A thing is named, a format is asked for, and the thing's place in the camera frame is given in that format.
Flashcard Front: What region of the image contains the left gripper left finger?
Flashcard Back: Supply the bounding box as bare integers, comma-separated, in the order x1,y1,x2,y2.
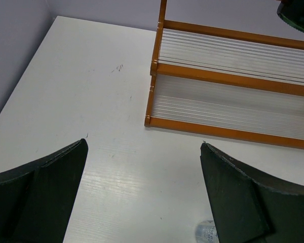
0,139,88,242

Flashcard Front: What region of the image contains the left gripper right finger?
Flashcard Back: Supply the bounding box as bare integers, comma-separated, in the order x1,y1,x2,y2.
200,142,304,242

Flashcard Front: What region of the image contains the cola glass bottle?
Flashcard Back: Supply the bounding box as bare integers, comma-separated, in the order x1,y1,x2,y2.
277,0,304,33

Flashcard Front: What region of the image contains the orange three-tier wooden shelf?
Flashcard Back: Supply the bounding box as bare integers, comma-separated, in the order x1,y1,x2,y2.
144,0,304,149

